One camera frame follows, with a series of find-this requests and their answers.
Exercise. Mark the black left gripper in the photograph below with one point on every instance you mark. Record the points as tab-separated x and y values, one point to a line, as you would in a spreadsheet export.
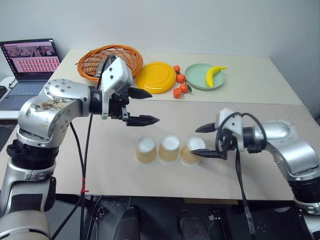
116	106

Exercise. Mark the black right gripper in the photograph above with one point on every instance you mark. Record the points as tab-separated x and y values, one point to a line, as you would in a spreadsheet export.
226	141

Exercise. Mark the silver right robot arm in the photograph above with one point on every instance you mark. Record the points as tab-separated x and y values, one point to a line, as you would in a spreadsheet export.
285	145

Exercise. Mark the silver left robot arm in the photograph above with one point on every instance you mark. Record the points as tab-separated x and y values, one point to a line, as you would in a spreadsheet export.
55	107

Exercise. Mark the yellow paper cup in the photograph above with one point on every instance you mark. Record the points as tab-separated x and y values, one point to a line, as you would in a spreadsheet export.
169	150
188	156
146	152

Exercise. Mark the yellow plastic plate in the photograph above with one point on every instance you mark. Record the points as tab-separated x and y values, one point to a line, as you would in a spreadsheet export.
155	77

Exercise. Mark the small orange tangerine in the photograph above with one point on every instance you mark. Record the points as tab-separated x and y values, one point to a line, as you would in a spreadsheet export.
184	88
180	78
176	69
177	93

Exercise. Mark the dark grey rectangular packet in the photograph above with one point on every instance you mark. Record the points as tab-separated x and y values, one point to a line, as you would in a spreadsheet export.
100	68

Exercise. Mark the green plastic plate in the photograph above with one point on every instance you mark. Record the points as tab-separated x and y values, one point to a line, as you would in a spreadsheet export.
197	75

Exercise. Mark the yellow banana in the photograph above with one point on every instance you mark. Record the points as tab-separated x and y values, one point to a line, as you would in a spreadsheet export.
211	75

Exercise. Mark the orange woven basket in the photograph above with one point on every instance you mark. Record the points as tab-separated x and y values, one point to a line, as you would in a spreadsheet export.
87	62

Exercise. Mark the dark rounded shape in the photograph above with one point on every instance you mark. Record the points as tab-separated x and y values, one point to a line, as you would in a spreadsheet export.
131	225
191	226

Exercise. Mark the open grey laptop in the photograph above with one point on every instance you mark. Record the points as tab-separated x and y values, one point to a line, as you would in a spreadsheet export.
30	67

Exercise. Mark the black object on side table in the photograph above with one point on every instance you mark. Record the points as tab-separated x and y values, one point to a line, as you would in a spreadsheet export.
2	91

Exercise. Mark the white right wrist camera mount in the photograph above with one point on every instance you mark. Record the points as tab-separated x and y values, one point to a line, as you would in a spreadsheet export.
230	120

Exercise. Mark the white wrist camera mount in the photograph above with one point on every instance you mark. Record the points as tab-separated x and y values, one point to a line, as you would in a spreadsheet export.
230	120
116	75

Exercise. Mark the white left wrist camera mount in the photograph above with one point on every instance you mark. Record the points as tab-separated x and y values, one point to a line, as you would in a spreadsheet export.
116	75

